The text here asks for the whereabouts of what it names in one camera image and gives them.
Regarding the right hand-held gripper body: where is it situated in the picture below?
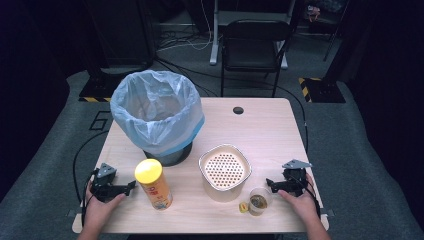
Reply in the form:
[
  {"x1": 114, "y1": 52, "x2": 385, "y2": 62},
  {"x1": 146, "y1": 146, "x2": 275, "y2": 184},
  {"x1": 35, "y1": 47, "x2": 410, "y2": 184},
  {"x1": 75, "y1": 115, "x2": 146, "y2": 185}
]
[{"x1": 281, "y1": 158, "x2": 314, "y2": 198}]

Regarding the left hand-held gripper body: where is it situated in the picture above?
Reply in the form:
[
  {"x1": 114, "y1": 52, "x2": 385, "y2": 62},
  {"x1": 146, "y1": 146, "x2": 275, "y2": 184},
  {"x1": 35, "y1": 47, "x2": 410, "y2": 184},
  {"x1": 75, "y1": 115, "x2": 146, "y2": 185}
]
[{"x1": 89, "y1": 162, "x2": 132, "y2": 203}]

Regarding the clear plastic cup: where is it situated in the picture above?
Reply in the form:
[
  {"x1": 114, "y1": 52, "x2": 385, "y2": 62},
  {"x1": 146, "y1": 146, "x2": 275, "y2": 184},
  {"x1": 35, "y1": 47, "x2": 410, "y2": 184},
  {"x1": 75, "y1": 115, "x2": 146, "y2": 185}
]
[{"x1": 247, "y1": 186, "x2": 274, "y2": 217}]

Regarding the yellow snack canister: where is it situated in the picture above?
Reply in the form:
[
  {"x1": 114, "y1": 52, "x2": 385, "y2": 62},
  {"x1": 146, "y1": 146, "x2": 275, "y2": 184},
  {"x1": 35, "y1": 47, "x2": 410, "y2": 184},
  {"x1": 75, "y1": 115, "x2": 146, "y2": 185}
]
[{"x1": 134, "y1": 158, "x2": 174, "y2": 211}]

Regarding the black mesh trash bin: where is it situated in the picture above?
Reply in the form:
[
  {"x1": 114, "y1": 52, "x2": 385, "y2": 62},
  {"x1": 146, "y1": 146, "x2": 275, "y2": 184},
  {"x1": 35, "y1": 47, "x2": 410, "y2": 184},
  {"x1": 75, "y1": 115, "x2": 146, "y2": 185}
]
[{"x1": 143, "y1": 141, "x2": 194, "y2": 168}]

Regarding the translucent white trash bag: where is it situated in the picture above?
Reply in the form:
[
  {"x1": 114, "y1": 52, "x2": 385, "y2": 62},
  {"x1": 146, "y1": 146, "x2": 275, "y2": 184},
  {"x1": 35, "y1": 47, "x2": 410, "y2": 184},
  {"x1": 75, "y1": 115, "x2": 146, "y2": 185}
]
[{"x1": 109, "y1": 69, "x2": 206, "y2": 158}]

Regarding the person's left hand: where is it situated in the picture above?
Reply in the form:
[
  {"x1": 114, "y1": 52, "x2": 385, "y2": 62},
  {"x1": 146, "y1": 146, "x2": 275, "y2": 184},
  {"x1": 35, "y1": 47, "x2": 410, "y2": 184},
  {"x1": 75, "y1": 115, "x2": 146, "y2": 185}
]
[{"x1": 81, "y1": 185, "x2": 128, "y2": 232}]

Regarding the person's right hand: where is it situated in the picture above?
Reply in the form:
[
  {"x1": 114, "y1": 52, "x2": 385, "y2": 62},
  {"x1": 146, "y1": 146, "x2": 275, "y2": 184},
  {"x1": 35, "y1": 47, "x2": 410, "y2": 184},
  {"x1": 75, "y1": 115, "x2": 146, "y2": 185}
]
[{"x1": 277, "y1": 173, "x2": 321, "y2": 224}]

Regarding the metal-rimmed strainer bowl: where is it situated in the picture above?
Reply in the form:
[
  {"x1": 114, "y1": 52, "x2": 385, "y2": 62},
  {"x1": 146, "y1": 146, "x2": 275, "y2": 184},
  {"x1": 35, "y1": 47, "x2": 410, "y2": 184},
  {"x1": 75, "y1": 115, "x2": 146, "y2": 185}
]
[{"x1": 198, "y1": 143, "x2": 253, "y2": 203}]

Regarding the black folding chair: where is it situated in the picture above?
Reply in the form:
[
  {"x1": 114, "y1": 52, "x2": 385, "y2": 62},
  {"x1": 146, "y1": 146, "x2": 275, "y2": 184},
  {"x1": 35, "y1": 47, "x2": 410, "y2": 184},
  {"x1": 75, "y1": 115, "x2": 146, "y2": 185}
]
[{"x1": 219, "y1": 18, "x2": 292, "y2": 98}]

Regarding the dark cabinet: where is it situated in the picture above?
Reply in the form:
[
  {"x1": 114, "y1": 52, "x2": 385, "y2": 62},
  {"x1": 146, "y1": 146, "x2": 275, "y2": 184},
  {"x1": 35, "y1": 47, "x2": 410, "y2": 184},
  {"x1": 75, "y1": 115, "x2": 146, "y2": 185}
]
[{"x1": 82, "y1": 0, "x2": 158, "y2": 69}]

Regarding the white metal stand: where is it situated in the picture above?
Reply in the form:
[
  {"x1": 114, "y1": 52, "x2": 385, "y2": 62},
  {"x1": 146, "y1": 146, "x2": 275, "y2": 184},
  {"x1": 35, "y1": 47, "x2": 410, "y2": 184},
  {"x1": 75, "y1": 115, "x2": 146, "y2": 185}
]
[{"x1": 208, "y1": 0, "x2": 298, "y2": 70}]

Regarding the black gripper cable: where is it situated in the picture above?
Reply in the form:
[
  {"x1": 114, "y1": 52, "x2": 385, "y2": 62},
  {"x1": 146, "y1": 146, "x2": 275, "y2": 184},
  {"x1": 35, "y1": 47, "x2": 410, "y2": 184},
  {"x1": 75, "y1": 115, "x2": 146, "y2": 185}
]
[
  {"x1": 72, "y1": 129, "x2": 111, "y2": 228},
  {"x1": 275, "y1": 83, "x2": 310, "y2": 155}
]

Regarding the hazard-striped black base plate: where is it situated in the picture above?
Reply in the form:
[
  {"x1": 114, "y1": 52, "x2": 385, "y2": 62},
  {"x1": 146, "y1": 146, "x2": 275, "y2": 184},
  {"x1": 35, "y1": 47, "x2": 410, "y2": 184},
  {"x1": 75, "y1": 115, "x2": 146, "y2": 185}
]
[
  {"x1": 298, "y1": 76, "x2": 347, "y2": 104},
  {"x1": 78, "y1": 70, "x2": 129, "y2": 103}
]

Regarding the bundle of floor cables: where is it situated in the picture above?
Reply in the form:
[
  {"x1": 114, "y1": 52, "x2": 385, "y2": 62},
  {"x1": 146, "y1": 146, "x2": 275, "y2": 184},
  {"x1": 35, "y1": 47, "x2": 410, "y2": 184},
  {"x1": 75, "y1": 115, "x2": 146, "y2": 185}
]
[{"x1": 155, "y1": 28, "x2": 215, "y2": 54}]

